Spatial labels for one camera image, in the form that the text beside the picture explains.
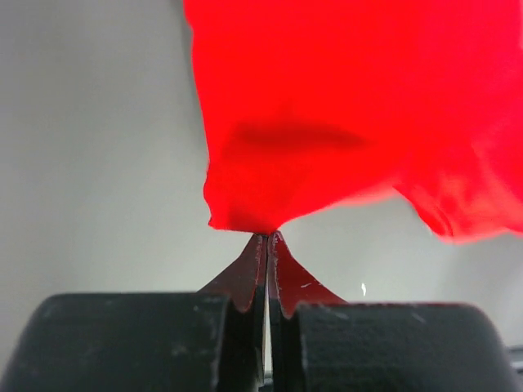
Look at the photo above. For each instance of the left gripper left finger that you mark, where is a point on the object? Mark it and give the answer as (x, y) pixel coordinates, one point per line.
(244, 280)

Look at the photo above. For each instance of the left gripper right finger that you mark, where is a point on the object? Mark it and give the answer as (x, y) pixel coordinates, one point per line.
(290, 284)

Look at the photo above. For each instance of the red t shirt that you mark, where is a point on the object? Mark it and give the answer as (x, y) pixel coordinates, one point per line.
(310, 104)

